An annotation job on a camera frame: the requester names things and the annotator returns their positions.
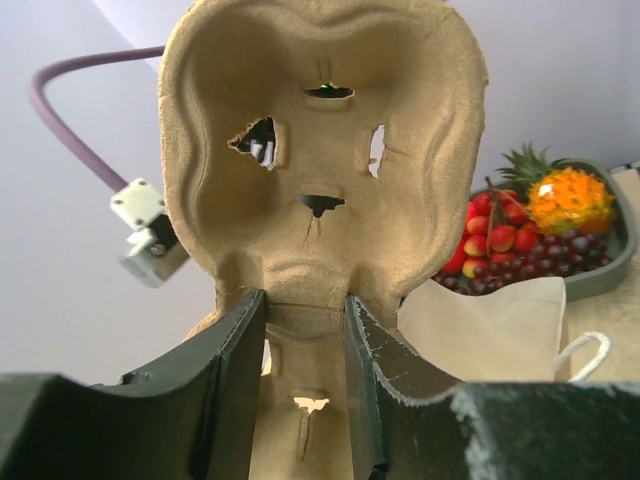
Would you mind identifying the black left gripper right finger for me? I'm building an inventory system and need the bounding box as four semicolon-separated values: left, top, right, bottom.
344;296;639;479

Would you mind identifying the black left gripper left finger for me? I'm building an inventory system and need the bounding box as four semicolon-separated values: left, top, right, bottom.
1;290;266;479

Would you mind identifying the brown paper takeout bag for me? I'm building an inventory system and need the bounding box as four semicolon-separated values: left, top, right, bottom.
397;277;612;383

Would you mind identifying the cardboard cup carrier top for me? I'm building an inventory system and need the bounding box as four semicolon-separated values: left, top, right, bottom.
158;1;488;479

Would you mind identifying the dark red grapes bunch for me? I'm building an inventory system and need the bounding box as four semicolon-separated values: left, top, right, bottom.
432;229;612;296

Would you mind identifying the cherries pile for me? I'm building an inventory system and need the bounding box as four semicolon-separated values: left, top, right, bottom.
439;189;539;279

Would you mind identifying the grey fruit tray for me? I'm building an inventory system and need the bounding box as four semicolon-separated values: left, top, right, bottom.
459;159;634;300

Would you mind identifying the orange horned melon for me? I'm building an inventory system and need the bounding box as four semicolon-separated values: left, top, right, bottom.
527;166;616;235

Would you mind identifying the green pineapple crown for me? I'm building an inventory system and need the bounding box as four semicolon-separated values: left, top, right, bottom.
497;142;567;193

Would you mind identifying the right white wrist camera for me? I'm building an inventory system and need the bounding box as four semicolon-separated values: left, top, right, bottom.
110;178;189;288

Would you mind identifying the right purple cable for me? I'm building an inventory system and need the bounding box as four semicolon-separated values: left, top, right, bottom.
28;45;166;191

